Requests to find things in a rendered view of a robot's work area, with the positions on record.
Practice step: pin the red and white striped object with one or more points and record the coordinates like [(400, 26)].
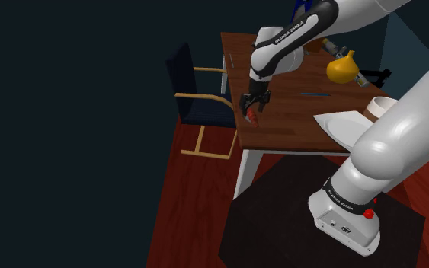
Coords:
[(252, 118)]

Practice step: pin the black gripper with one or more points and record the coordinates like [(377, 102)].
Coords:
[(257, 87)]

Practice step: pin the thin grey pencil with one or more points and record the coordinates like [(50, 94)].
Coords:
[(231, 61)]

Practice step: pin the wooden table with white legs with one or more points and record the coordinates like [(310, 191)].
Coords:
[(284, 124)]

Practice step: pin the black robot stand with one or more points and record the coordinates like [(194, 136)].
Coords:
[(273, 222)]

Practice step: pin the blue pen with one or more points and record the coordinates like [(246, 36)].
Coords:
[(314, 94)]

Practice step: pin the blue object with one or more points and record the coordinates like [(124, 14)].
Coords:
[(299, 9)]

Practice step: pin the dark blue chair, wooden frame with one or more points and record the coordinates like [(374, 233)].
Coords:
[(206, 111)]

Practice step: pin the brown and white cup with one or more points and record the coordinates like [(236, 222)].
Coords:
[(379, 105)]

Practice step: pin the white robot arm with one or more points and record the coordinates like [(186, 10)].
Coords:
[(403, 126)]

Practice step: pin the yellow gourd-shaped vase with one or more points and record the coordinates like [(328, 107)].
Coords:
[(342, 70)]

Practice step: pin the grey and yellow long tool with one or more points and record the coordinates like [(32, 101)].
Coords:
[(332, 46)]

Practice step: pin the white square plate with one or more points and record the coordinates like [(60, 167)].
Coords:
[(342, 128)]

